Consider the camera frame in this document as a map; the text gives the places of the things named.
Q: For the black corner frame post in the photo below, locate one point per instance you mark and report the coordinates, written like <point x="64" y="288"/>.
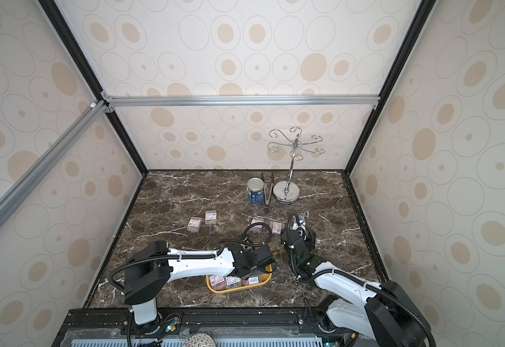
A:
<point x="404" y="52"/>

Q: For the aluminium horizontal frame bar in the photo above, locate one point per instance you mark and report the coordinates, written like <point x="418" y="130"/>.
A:
<point x="245" y="100"/>

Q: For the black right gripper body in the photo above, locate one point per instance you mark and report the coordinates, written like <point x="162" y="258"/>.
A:
<point x="294" y="236"/>

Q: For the yellow plastic storage tray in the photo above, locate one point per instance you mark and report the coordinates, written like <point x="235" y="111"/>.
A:
<point x="228" y="284"/>

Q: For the black left corner post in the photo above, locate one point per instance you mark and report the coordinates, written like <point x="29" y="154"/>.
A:
<point x="52" y="12"/>

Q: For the blue labelled tin can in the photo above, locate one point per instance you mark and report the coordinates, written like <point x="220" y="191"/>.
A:
<point x="255" y="190"/>

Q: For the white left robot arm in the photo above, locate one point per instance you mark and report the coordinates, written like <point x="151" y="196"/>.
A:
<point x="145" y="274"/>

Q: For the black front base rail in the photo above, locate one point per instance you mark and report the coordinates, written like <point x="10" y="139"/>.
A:
<point x="265" y="326"/>

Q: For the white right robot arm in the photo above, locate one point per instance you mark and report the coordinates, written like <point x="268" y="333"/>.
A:
<point x="381" y="311"/>

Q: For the chrome hook stand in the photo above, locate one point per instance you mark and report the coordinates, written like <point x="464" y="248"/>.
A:
<point x="287" y="192"/>

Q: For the aluminium diagonal frame bar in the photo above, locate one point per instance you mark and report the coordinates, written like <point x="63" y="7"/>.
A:
<point x="15" y="196"/>

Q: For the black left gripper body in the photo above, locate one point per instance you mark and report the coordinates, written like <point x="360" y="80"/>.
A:
<point x="256" y="272"/>

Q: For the metal tongs black tips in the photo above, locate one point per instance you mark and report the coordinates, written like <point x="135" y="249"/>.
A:
<point x="269" y="182"/>

